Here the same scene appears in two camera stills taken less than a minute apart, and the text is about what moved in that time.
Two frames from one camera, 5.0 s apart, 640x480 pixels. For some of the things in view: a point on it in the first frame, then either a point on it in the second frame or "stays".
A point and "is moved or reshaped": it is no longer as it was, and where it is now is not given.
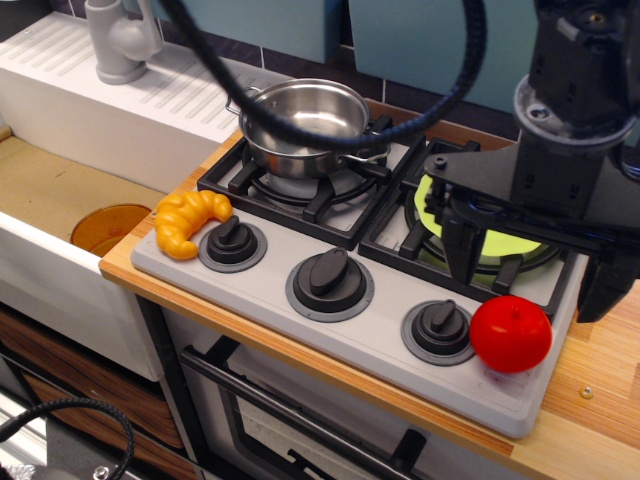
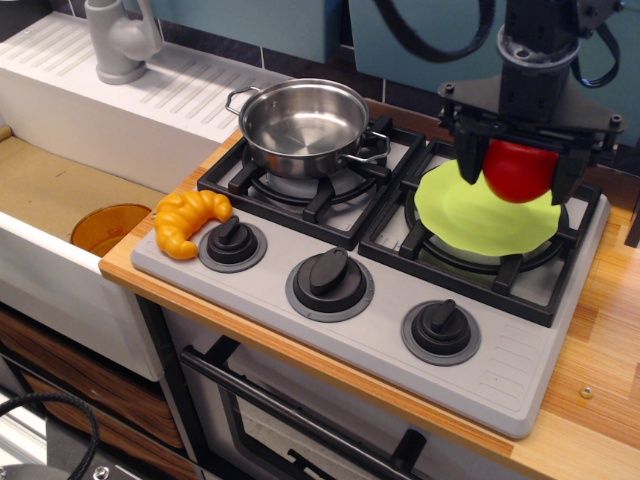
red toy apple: (510, 334) is moved or reshaped
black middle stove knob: (330, 287) stays
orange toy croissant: (179, 215) stays
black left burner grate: (339, 210) stays
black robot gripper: (582, 196) → (533, 99)
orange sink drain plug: (99, 229) stays
